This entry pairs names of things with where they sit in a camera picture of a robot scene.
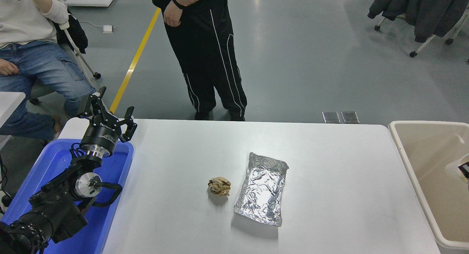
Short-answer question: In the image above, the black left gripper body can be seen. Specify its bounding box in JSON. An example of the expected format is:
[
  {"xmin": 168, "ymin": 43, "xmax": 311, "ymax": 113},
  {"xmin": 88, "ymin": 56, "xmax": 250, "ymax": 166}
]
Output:
[{"xmin": 80, "ymin": 119, "xmax": 123, "ymax": 152}]

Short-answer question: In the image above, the white paper cup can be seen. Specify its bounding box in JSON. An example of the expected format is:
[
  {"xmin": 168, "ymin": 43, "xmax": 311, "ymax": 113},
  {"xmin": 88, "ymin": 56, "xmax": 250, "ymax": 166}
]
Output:
[{"xmin": 445, "ymin": 154, "xmax": 469, "ymax": 184}]

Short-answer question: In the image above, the person's right hand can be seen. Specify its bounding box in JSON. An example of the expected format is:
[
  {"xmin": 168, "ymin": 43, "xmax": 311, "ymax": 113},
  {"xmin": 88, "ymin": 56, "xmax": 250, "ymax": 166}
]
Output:
[
  {"xmin": 163, "ymin": 5, "xmax": 183, "ymax": 27},
  {"xmin": 0, "ymin": 59, "xmax": 19, "ymax": 76}
]

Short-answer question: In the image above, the blue plastic tray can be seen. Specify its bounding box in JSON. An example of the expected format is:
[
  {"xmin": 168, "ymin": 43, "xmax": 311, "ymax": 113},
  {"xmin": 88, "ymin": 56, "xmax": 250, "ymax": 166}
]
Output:
[{"xmin": 0, "ymin": 139, "xmax": 134, "ymax": 254}]

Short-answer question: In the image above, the large pale bin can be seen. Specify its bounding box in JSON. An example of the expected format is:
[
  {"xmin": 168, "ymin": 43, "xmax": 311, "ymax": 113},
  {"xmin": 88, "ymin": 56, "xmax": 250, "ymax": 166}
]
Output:
[{"xmin": 388, "ymin": 120, "xmax": 469, "ymax": 251}]

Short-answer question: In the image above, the white wheeled chair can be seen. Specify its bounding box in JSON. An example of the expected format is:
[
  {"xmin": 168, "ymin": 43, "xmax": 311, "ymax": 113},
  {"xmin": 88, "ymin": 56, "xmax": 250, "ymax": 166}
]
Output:
[
  {"xmin": 374, "ymin": 10, "xmax": 469, "ymax": 58},
  {"xmin": 29, "ymin": 21, "xmax": 101, "ymax": 105}
]

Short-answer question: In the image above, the person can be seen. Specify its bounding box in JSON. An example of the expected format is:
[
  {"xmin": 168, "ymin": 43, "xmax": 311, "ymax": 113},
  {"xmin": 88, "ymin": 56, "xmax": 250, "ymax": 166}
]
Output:
[
  {"xmin": 152, "ymin": 0, "xmax": 247, "ymax": 121},
  {"xmin": 0, "ymin": 0, "xmax": 96, "ymax": 143}
]

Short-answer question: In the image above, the black jacket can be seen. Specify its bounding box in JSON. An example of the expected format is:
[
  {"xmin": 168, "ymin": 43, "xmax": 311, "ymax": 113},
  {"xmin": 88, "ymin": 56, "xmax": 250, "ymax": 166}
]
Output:
[{"xmin": 54, "ymin": 8, "xmax": 89, "ymax": 55}]

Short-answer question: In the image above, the white side table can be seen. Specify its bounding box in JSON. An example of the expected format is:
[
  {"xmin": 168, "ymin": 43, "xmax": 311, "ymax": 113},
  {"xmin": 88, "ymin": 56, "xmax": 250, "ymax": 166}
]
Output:
[{"xmin": 0, "ymin": 92, "xmax": 26, "ymax": 150}]

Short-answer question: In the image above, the crumpled tan paper ball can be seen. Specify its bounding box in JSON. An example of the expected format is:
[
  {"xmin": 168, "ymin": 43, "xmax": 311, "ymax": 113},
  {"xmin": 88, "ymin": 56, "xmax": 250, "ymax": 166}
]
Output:
[{"xmin": 208, "ymin": 177, "xmax": 232, "ymax": 197}]

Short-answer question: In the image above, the metal floor socket plate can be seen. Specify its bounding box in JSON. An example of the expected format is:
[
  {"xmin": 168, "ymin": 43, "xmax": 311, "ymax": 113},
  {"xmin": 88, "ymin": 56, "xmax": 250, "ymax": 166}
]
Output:
[
  {"xmin": 322, "ymin": 111, "xmax": 341, "ymax": 124},
  {"xmin": 341, "ymin": 111, "xmax": 360, "ymax": 124}
]

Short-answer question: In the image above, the silver foil tray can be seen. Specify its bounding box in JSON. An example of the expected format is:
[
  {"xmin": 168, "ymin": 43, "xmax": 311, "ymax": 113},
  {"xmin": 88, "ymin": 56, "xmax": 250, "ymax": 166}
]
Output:
[{"xmin": 233, "ymin": 152, "xmax": 289, "ymax": 227}]

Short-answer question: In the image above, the dark grey jacket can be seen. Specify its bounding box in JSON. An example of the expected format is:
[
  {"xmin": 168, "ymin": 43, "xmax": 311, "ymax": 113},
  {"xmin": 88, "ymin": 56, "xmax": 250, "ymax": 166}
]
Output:
[{"xmin": 403, "ymin": 0, "xmax": 469, "ymax": 43}]

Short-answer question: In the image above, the black cable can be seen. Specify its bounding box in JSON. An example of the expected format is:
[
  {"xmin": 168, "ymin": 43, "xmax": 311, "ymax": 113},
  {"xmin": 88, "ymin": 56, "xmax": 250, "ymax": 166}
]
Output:
[{"xmin": 0, "ymin": 157, "xmax": 13, "ymax": 214}]

